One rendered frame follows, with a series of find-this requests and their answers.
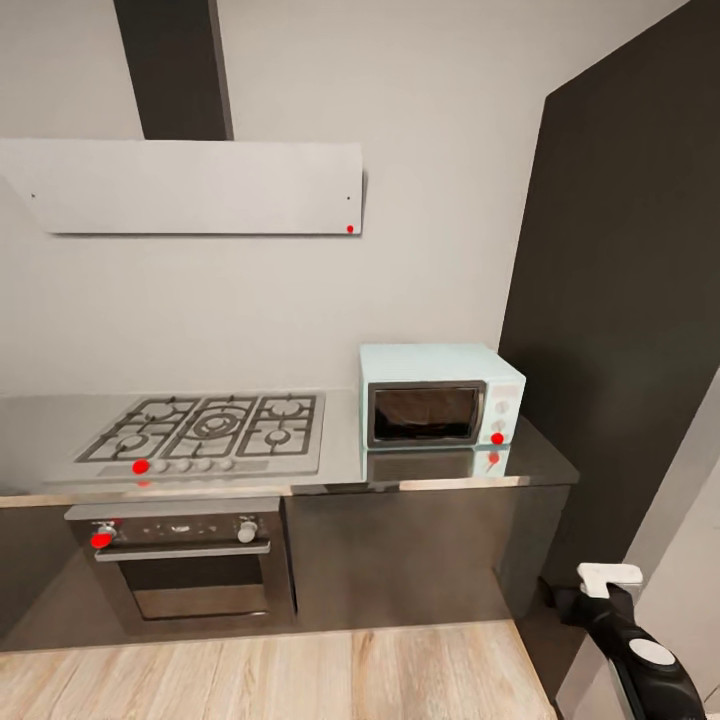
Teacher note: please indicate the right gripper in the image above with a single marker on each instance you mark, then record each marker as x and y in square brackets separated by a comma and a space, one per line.
[573, 607]

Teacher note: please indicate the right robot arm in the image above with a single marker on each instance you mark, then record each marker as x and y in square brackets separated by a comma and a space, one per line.
[647, 677]

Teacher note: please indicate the oven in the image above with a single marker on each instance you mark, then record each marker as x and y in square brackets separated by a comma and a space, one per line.
[187, 566]

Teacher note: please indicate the fridge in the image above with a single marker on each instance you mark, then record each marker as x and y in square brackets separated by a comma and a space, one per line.
[613, 317]

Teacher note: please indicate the burner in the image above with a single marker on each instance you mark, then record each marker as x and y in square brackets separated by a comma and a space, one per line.
[202, 436]

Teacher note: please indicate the microwave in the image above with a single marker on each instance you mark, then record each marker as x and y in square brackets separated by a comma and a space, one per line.
[422, 395]

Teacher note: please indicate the range hood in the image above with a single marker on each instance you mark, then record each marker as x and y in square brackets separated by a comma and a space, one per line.
[188, 175]

